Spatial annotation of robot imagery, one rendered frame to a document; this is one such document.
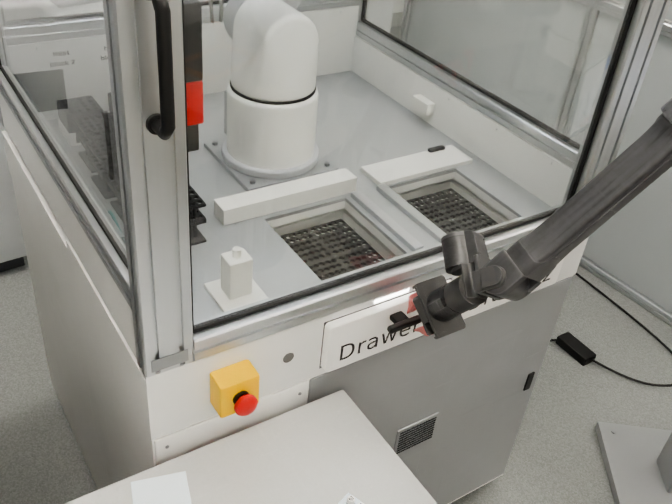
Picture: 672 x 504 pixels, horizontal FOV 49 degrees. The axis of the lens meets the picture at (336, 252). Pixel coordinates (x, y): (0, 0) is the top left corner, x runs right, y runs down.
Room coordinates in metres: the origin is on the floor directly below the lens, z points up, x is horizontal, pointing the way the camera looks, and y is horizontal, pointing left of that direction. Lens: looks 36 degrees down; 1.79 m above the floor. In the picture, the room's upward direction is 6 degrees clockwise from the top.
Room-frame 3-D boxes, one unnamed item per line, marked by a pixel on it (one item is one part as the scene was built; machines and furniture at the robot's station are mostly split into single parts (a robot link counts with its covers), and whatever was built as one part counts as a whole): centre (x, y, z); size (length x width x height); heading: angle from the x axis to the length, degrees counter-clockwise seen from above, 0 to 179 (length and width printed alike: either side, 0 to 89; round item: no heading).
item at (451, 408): (1.47, 0.13, 0.40); 1.03 x 0.95 x 0.80; 126
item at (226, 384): (0.85, 0.14, 0.88); 0.07 x 0.05 x 0.07; 126
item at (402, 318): (1.04, -0.13, 0.91); 0.07 x 0.04 x 0.01; 126
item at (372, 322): (1.06, -0.12, 0.87); 0.29 x 0.02 x 0.11; 126
